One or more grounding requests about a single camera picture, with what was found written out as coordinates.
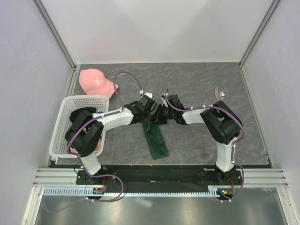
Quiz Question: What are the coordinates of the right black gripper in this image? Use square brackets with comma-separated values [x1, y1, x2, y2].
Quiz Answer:
[150, 104, 175, 125]

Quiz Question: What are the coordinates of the dark green cloth napkin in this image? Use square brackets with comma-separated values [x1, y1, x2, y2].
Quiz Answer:
[142, 123, 169, 160]

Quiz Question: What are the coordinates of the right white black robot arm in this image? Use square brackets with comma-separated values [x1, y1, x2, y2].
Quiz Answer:
[157, 93, 242, 185]

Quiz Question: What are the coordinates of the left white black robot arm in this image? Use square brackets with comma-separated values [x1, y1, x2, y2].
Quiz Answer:
[65, 93, 156, 184]

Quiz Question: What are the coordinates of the black cloth in basket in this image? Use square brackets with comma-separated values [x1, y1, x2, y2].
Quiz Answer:
[69, 107, 96, 123]

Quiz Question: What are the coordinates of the pink baseball cap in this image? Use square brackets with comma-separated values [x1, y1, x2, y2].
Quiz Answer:
[79, 68, 118, 98]

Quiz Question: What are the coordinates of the peach cloth in basket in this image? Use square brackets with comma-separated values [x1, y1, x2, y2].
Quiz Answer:
[69, 130, 102, 156]

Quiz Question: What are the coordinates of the white perforated plastic basket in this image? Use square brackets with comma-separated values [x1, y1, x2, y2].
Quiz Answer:
[49, 95, 109, 158]

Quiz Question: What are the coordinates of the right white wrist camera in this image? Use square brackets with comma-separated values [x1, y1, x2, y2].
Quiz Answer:
[161, 95, 168, 107]

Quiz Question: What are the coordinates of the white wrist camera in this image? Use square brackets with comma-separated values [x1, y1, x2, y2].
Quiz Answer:
[161, 95, 168, 107]
[139, 90, 153, 98]

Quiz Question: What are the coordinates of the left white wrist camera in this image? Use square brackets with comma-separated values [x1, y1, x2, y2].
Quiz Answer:
[139, 90, 153, 98]

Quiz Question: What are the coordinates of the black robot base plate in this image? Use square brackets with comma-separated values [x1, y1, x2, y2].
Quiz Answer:
[76, 161, 244, 188]

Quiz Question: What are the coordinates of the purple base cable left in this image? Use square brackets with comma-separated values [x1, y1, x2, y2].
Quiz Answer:
[43, 173, 124, 213]

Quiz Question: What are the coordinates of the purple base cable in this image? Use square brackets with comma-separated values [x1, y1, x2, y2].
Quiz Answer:
[43, 173, 124, 213]
[210, 164, 246, 204]

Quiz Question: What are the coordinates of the light blue slotted cable duct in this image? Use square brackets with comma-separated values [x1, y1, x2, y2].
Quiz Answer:
[44, 186, 224, 197]

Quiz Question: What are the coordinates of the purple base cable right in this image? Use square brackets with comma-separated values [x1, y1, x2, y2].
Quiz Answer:
[210, 164, 246, 204]

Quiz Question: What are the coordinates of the left aluminium frame post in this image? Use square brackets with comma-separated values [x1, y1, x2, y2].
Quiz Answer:
[32, 0, 76, 70]

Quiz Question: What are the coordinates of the aluminium frame post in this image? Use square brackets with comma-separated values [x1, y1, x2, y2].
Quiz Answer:
[238, 0, 281, 68]
[32, 0, 76, 70]

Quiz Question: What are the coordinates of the right aluminium frame post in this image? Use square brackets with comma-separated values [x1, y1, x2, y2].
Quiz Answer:
[238, 0, 281, 68]

